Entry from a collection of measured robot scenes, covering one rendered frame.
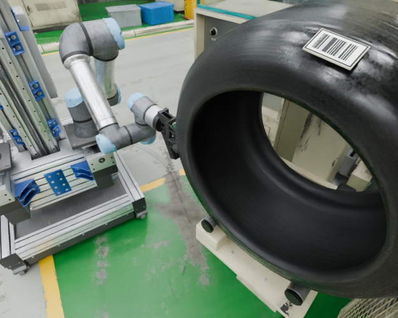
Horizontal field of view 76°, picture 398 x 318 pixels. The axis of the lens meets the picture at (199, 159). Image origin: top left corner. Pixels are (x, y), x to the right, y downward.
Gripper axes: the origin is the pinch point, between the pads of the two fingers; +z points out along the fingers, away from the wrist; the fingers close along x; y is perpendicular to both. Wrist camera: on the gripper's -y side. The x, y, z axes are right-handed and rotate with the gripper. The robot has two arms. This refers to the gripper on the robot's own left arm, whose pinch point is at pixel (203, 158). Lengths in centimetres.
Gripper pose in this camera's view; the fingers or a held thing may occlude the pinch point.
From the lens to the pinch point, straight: 79.4
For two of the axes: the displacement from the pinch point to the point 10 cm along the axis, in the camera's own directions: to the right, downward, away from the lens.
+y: 0.9, -6.7, -7.3
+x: 7.0, -4.9, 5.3
